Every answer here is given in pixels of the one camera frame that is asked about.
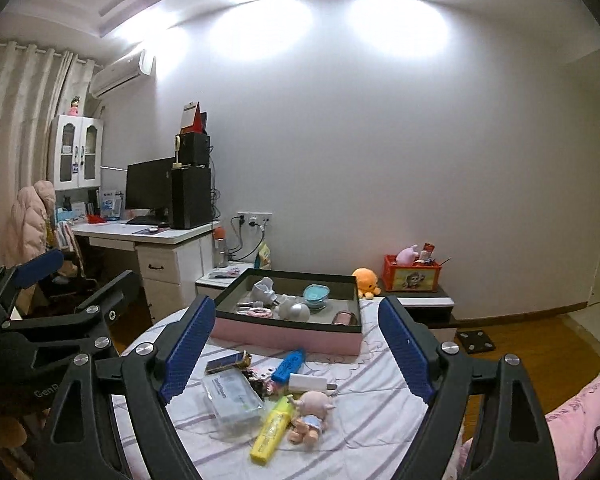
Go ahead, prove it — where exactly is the white desk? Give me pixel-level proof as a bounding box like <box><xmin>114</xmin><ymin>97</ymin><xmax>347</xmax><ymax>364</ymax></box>
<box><xmin>72</xmin><ymin>220</ymin><xmax>221</xmax><ymax>326</ymax></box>

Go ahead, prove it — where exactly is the pink box tray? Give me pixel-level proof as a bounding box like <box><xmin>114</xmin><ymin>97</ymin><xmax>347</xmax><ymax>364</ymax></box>
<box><xmin>212</xmin><ymin>268</ymin><xmax>365</xmax><ymax>356</ymax></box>

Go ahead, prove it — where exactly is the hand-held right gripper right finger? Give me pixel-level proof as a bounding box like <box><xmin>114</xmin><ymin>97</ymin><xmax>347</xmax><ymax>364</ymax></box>
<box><xmin>377</xmin><ymin>295</ymin><xmax>563</xmax><ymax>480</ymax></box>

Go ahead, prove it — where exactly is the white desk calendar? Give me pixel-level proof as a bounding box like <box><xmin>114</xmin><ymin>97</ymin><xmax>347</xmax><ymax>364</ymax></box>
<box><xmin>182</xmin><ymin>101</ymin><xmax>211</xmax><ymax>134</ymax></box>

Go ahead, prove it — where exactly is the orange octopus plush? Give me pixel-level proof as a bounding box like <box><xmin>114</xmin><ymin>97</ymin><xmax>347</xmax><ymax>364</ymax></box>
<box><xmin>351</xmin><ymin>267</ymin><xmax>382</xmax><ymax>298</ymax></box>

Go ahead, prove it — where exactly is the white air conditioner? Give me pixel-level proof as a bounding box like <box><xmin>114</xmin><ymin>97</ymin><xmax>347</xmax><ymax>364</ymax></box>
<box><xmin>90</xmin><ymin>50</ymin><xmax>156</xmax><ymax>100</ymax></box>

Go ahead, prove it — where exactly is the white glass-door cabinet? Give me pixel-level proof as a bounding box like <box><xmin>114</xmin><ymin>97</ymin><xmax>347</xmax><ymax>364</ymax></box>
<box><xmin>47</xmin><ymin>114</ymin><xmax>105</xmax><ymax>191</ymax></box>

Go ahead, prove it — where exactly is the white nightstand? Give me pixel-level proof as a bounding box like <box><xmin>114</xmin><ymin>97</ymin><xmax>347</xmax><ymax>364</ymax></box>
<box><xmin>195</xmin><ymin>265</ymin><xmax>253</xmax><ymax>306</ymax></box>

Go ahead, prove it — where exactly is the black computer monitor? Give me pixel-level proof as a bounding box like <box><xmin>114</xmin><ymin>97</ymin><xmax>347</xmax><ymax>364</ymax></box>
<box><xmin>125</xmin><ymin>156</ymin><xmax>177</xmax><ymax>226</ymax></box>

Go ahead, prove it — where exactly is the low dark bench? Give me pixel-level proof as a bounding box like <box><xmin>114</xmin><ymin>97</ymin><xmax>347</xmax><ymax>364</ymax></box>
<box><xmin>375</xmin><ymin>280</ymin><xmax>456</xmax><ymax>328</ymax></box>

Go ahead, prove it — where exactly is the black bathroom scale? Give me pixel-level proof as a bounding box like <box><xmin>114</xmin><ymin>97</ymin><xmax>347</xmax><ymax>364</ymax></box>
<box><xmin>455</xmin><ymin>329</ymin><xmax>496</xmax><ymax>356</ymax></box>

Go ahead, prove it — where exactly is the clear plastic box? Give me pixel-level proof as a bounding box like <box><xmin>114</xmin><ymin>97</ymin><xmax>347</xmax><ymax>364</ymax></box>
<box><xmin>201</xmin><ymin>372</ymin><xmax>266</xmax><ymax>436</ymax></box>

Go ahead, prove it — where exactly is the red storage crate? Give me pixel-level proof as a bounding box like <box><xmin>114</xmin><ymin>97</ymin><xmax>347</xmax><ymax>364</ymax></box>
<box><xmin>382</xmin><ymin>254</ymin><xmax>442</xmax><ymax>292</ymax></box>

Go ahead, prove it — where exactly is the silver egg-shaped device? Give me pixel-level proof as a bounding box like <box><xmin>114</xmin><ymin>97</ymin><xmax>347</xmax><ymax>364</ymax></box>
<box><xmin>275</xmin><ymin>295</ymin><xmax>311</xmax><ymax>321</ymax></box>

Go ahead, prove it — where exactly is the pink puffer jacket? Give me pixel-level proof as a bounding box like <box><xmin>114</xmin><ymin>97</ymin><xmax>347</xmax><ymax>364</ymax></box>
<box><xmin>10</xmin><ymin>180</ymin><xmax>57</xmax><ymax>261</ymax></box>

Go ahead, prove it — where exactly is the white phone charger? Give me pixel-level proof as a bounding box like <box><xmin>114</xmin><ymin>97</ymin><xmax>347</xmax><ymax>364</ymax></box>
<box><xmin>289</xmin><ymin>372</ymin><xmax>338</xmax><ymax>393</ymax></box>

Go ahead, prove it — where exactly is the teal round container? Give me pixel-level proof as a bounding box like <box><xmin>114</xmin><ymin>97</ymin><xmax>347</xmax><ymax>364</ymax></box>
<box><xmin>302</xmin><ymin>284</ymin><xmax>330</xmax><ymax>311</ymax></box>

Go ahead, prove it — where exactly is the beige curtain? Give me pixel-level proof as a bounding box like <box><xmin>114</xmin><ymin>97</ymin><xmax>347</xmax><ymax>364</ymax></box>
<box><xmin>0</xmin><ymin>37</ymin><xmax>101</xmax><ymax>271</ymax></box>

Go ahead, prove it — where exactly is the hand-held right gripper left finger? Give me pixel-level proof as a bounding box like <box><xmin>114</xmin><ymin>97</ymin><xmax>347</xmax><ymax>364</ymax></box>
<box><xmin>42</xmin><ymin>294</ymin><xmax>217</xmax><ymax>480</ymax></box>

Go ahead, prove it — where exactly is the baby doll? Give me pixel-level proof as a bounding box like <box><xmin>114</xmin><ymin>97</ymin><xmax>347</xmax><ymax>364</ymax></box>
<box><xmin>287</xmin><ymin>391</ymin><xmax>337</xmax><ymax>445</ymax></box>

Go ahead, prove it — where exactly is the row of books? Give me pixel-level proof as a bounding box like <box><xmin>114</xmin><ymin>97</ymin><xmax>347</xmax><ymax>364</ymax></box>
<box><xmin>55</xmin><ymin>200</ymin><xmax>101</xmax><ymax>221</ymax></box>

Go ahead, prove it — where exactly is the blue and white box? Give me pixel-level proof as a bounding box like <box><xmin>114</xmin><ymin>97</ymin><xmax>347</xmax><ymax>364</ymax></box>
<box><xmin>101</xmin><ymin>189</ymin><xmax>123</xmax><ymax>221</ymax></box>

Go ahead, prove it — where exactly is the black speaker box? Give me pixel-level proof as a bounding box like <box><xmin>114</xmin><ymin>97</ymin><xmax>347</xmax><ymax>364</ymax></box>
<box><xmin>176</xmin><ymin>131</ymin><xmax>211</xmax><ymax>167</ymax></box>

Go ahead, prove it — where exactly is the white wall power outlet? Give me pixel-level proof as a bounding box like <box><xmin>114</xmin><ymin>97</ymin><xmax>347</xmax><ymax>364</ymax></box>
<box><xmin>237</xmin><ymin>211</ymin><xmax>273</xmax><ymax>228</ymax></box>

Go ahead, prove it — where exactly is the black computer tower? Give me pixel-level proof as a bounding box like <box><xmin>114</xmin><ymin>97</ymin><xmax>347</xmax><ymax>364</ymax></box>
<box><xmin>169</xmin><ymin>166</ymin><xmax>213</xmax><ymax>231</ymax></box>

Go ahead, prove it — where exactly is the yellow highlighter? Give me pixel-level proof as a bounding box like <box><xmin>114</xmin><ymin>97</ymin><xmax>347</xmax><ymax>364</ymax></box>
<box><xmin>250</xmin><ymin>395</ymin><xmax>296</xmax><ymax>463</ymax></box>

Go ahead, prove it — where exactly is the steel bottle with red cap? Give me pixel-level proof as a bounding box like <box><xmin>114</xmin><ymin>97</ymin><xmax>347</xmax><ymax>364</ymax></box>
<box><xmin>213</xmin><ymin>227</ymin><xmax>230</xmax><ymax>268</ymax></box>

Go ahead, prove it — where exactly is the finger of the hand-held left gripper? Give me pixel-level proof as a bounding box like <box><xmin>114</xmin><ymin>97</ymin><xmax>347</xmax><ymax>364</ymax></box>
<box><xmin>0</xmin><ymin>270</ymin><xmax>142</xmax><ymax>361</ymax></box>
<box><xmin>0</xmin><ymin>248</ymin><xmax>65</xmax><ymax>311</ymax></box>

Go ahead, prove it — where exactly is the dark blue gold box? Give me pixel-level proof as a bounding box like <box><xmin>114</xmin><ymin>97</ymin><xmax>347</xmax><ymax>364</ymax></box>
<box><xmin>205</xmin><ymin>351</ymin><xmax>253</xmax><ymax>375</ymax></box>

